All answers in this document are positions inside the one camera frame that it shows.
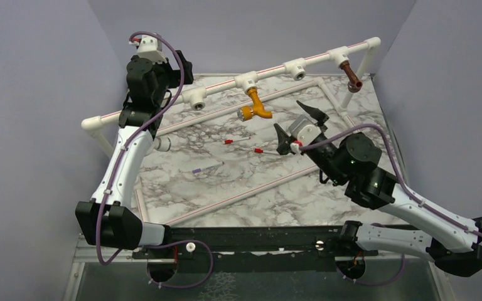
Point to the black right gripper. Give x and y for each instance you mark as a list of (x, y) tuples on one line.
[(283, 141)]

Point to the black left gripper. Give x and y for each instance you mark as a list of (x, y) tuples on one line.
[(175, 75)]

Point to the orange water faucet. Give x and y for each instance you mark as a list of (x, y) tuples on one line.
[(257, 108)]

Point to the white PVC pipe frame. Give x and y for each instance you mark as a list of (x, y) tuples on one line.
[(253, 189)]

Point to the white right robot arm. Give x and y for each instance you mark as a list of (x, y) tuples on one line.
[(453, 243)]

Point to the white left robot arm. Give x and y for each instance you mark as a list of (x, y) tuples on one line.
[(105, 219)]

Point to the brown water faucet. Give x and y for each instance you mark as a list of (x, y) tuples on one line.
[(354, 83)]

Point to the red capped white stick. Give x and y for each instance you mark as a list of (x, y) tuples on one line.
[(231, 141)]

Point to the purple capped white stick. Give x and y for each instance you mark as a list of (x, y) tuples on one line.
[(201, 169)]

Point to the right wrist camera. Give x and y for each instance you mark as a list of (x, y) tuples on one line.
[(303, 132)]

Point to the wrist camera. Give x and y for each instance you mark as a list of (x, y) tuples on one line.
[(149, 48), (303, 132)]

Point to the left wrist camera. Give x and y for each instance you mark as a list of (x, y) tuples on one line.
[(149, 48)]

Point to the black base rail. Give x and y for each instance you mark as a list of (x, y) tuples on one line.
[(252, 249)]

